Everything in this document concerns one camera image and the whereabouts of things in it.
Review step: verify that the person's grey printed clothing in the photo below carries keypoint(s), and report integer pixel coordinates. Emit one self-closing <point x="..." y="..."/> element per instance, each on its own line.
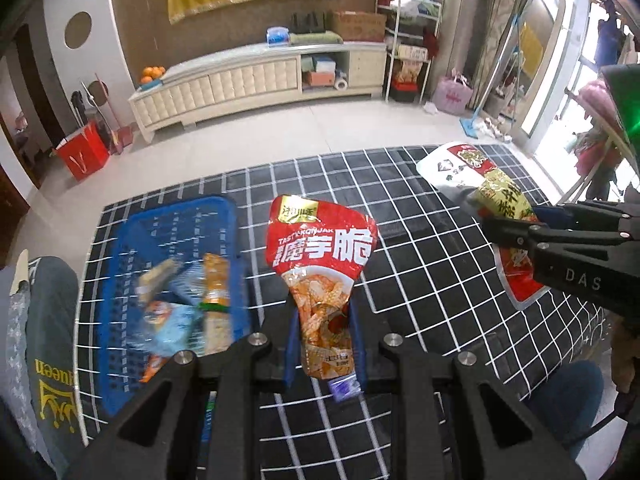
<point x="52" y="320"/>

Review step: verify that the long green-ended cracker packet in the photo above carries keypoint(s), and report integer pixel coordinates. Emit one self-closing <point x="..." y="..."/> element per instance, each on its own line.
<point x="215" y="330"/>

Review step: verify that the black crate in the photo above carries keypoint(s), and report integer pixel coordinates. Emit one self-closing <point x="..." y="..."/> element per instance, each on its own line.
<point x="402" y="94"/>

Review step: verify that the pink garment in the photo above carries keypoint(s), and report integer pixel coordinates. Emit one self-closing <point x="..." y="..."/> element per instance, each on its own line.
<point x="595" y="97"/>

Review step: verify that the blue-grey patterned cloth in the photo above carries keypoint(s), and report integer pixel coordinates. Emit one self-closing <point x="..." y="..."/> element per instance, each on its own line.
<point x="15" y="335"/>

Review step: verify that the cardboard box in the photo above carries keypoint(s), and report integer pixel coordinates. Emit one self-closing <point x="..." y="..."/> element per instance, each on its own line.
<point x="357" y="26"/>

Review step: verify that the green folded cloth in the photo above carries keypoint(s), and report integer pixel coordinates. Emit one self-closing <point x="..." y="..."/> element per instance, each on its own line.
<point x="315" y="37"/>

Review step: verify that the blue plastic basket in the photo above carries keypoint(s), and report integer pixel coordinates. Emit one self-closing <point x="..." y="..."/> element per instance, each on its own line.
<point x="125" y="260"/>

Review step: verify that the white plastic bag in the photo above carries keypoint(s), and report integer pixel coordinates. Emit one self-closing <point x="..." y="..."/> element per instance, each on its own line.
<point x="417" y="4"/>

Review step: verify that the black white-grid mat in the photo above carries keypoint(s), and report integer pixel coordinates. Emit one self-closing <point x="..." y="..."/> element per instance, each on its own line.
<point x="425" y="285"/>

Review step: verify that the person's blue trouser knee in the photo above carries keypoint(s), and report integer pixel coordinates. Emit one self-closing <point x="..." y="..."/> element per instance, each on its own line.
<point x="570" y="400"/>

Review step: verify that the light blue snack packet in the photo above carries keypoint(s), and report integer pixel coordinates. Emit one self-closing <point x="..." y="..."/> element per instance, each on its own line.
<point x="175" y="327"/>

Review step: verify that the pink bag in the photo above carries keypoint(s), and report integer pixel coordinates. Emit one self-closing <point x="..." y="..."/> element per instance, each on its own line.
<point x="452" y="95"/>

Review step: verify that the red box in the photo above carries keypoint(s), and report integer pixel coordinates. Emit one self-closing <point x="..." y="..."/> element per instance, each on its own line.
<point x="82" y="155"/>

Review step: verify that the white and red snack packet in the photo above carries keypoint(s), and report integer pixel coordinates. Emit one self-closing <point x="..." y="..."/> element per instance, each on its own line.
<point x="450" y="170"/>

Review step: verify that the white metal rack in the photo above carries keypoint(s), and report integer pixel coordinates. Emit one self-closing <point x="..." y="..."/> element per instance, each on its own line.
<point x="388" y="75"/>

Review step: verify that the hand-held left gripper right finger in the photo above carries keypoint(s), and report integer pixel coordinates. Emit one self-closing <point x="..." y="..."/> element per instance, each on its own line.
<point x="359" y="355"/>

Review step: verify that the white paper roll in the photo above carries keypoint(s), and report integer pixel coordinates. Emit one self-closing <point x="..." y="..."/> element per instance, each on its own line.
<point x="341" y="84"/>

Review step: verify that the orange and white snack packet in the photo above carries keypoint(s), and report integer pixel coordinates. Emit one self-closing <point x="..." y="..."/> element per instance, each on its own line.
<point x="152" y="367"/>

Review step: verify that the purple grape gum box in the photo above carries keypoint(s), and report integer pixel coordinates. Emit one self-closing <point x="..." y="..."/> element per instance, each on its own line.
<point x="345" y="388"/>

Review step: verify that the teal tissue box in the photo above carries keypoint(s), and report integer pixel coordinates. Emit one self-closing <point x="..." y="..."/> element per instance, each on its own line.
<point x="325" y="64"/>

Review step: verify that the cream TV cabinet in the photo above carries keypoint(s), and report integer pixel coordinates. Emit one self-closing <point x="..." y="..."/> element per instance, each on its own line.
<point x="225" y="90"/>

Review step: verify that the printed snack bag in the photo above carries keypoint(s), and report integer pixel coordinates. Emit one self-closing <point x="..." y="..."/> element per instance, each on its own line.
<point x="406" y="71"/>

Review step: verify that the person's right hand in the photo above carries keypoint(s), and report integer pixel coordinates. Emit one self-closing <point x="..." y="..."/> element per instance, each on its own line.
<point x="625" y="355"/>

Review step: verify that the blue lidded container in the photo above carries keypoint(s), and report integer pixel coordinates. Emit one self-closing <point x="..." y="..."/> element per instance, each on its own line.
<point x="278" y="36"/>

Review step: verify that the pile of oranges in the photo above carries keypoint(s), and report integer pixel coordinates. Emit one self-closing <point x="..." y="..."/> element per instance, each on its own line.
<point x="151" y="74"/>

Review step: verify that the clothes drying rack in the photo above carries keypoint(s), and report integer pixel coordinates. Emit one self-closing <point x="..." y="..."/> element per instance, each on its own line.
<point x="582" y="180"/>

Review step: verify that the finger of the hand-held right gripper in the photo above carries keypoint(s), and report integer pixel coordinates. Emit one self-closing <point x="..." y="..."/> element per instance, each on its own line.
<point x="555" y="216"/>
<point x="510" y="235"/>

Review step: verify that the orange box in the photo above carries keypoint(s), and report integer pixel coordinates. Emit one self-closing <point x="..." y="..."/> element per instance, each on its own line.
<point x="319" y="78"/>

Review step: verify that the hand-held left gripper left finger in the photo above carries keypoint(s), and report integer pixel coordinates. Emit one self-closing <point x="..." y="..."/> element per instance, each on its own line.
<point x="292" y="360"/>

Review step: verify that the red konjac snack packet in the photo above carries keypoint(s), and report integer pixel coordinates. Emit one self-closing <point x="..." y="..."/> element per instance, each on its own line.
<point x="320" y="250"/>

